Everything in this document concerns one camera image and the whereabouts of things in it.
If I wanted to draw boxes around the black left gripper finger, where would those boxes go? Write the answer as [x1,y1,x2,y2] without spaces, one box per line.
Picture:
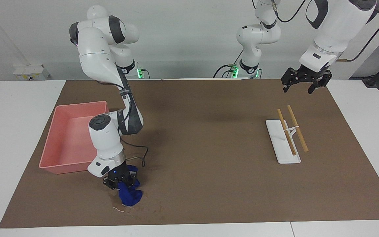
[281,67,300,93]
[307,72,332,95]

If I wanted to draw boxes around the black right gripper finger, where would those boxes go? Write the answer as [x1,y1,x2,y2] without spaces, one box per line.
[103,177,121,191]
[127,173,140,189]

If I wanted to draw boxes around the blue towel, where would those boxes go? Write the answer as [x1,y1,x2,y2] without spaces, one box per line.
[117,165,143,207]

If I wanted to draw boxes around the white towel rack base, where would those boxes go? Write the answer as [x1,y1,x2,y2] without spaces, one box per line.
[265,119,301,164]

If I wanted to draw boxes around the wooden rack rod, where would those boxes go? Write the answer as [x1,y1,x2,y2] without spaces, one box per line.
[277,109,297,156]
[287,105,309,152]

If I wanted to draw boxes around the pink plastic bin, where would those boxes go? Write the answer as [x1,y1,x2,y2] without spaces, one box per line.
[39,101,111,174]

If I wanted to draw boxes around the brown table mat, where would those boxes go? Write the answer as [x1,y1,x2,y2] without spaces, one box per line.
[0,79,379,228]

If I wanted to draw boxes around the white power socket box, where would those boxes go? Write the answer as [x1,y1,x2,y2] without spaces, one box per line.
[13,64,49,80]

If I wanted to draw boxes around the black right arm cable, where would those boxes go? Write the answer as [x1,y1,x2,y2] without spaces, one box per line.
[120,137,149,168]

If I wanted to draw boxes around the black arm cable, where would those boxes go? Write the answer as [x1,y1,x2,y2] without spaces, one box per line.
[120,137,149,168]
[337,10,379,62]

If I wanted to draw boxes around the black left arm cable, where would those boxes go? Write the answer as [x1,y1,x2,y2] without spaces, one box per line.
[337,10,379,62]

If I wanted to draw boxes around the black base cable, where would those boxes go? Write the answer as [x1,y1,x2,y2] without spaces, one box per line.
[213,49,244,78]

